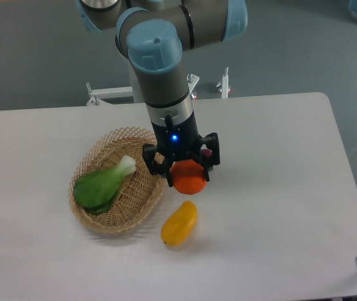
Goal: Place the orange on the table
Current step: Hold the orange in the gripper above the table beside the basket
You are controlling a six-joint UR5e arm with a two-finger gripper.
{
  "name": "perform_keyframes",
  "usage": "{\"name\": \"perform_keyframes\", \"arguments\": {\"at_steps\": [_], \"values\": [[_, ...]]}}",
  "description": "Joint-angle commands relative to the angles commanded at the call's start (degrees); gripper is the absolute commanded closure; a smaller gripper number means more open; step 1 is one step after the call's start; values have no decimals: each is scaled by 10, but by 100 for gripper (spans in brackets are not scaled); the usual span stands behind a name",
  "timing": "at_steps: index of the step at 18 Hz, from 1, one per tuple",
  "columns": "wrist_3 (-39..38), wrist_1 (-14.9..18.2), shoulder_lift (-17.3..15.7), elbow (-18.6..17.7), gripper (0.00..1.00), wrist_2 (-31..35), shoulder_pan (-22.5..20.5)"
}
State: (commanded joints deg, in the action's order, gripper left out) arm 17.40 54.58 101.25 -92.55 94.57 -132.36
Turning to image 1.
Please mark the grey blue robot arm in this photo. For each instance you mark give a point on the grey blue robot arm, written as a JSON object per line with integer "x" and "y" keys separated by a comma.
{"x": 152, "y": 36}

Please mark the yellow mango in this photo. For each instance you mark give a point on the yellow mango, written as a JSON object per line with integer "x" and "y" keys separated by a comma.
{"x": 180, "y": 224}

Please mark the small red object behind gripper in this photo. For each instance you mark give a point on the small red object behind gripper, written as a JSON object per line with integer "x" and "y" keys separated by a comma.
{"x": 207, "y": 152}

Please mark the woven wicker basket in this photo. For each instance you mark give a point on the woven wicker basket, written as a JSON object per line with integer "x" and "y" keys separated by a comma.
{"x": 138, "y": 193}

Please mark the green bok choy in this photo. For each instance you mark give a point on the green bok choy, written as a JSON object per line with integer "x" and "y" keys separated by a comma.
{"x": 95, "y": 192}

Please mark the orange fruit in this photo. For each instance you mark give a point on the orange fruit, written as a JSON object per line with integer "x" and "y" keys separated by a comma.
{"x": 188, "y": 177}

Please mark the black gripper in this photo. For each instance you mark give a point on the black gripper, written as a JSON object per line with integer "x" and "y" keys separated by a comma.
{"x": 179, "y": 143}

